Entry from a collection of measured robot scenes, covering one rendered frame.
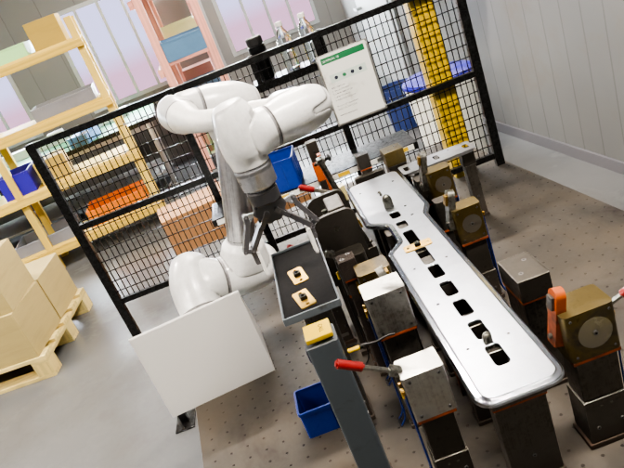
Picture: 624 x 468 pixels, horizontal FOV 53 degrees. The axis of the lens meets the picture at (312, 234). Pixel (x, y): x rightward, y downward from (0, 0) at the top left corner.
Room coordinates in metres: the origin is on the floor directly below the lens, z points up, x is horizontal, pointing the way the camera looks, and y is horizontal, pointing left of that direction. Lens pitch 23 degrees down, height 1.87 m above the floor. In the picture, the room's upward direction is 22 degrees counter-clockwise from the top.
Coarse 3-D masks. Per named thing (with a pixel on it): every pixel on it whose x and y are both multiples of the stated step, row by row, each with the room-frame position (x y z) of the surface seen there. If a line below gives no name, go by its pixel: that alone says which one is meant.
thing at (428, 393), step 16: (432, 352) 1.07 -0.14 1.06; (416, 368) 1.04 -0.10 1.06; (432, 368) 1.02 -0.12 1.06; (400, 384) 1.07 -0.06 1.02; (416, 384) 1.02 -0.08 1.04; (432, 384) 1.02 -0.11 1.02; (448, 384) 1.02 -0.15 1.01; (416, 400) 1.02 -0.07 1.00; (432, 400) 1.02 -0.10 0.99; (448, 400) 1.02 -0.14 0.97; (416, 416) 1.02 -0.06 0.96; (432, 416) 1.02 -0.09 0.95; (448, 416) 1.03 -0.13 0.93; (432, 432) 1.03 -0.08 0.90; (448, 432) 1.03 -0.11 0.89; (432, 448) 1.03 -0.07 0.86; (448, 448) 1.03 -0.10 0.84; (464, 448) 1.03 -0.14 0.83; (448, 464) 1.02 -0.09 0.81; (464, 464) 1.02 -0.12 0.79
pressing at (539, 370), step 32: (352, 192) 2.24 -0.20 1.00; (384, 192) 2.12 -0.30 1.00; (416, 192) 2.02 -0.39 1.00; (384, 224) 1.86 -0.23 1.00; (416, 224) 1.78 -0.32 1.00; (416, 256) 1.58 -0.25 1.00; (448, 256) 1.52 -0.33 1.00; (416, 288) 1.42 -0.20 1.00; (480, 288) 1.31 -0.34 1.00; (448, 320) 1.24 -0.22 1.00; (480, 320) 1.19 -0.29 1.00; (512, 320) 1.15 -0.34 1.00; (448, 352) 1.12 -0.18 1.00; (480, 352) 1.09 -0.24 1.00; (512, 352) 1.05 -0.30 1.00; (544, 352) 1.02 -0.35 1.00; (480, 384) 0.99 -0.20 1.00; (512, 384) 0.96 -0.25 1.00; (544, 384) 0.93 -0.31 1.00
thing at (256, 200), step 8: (272, 184) 1.41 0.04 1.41; (264, 192) 1.39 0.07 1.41; (272, 192) 1.39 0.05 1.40; (256, 200) 1.39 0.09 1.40; (264, 200) 1.39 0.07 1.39; (272, 200) 1.39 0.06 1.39; (280, 200) 1.42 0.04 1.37; (256, 208) 1.41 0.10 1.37; (264, 208) 1.41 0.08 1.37; (272, 208) 1.42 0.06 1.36; (280, 208) 1.42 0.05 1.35; (256, 216) 1.41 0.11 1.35; (272, 216) 1.41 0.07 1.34; (280, 216) 1.42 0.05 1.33
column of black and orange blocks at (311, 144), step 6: (306, 144) 2.40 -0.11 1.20; (312, 144) 2.40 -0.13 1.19; (312, 150) 2.40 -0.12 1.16; (318, 150) 2.40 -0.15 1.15; (312, 156) 2.40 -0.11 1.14; (312, 162) 2.40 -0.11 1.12; (318, 168) 2.39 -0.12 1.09; (318, 174) 2.39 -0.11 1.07; (318, 180) 2.39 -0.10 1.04; (324, 180) 2.40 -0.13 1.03; (324, 186) 2.40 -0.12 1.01
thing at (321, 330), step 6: (324, 318) 1.19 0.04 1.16; (312, 324) 1.18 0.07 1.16; (318, 324) 1.17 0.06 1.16; (324, 324) 1.16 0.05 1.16; (330, 324) 1.16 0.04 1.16; (306, 330) 1.17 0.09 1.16; (312, 330) 1.16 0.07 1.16; (318, 330) 1.15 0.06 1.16; (324, 330) 1.14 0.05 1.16; (330, 330) 1.13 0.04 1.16; (306, 336) 1.14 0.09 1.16; (312, 336) 1.14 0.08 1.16; (318, 336) 1.13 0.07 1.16; (324, 336) 1.13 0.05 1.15; (330, 336) 1.13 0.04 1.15; (306, 342) 1.13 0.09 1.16; (312, 342) 1.13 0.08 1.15
